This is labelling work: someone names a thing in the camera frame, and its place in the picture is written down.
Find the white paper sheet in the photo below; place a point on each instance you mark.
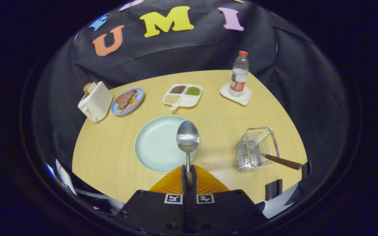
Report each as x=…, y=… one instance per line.
x=65, y=177

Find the cream toaster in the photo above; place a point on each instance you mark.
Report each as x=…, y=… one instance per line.
x=97, y=101

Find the black table clamp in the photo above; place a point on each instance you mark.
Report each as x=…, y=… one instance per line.
x=306, y=169
x=273, y=189

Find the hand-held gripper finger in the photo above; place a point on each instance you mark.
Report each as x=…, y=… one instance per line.
x=193, y=186
x=185, y=186

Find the blue plate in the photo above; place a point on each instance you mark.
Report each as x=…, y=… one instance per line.
x=123, y=111

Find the clear bottle with red cap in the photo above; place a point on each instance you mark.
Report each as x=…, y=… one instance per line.
x=240, y=77

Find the black backdrop cloth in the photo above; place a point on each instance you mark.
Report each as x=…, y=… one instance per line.
x=290, y=65

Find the white square coaster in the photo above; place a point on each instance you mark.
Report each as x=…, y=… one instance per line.
x=244, y=98

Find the pale green plate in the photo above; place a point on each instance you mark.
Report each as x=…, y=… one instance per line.
x=156, y=144

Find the toast slice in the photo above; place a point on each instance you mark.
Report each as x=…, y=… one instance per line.
x=88, y=88

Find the white divided dish with beans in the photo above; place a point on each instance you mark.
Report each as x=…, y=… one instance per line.
x=189, y=100

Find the meat with vegetables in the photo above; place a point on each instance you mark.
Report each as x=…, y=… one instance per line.
x=125, y=98

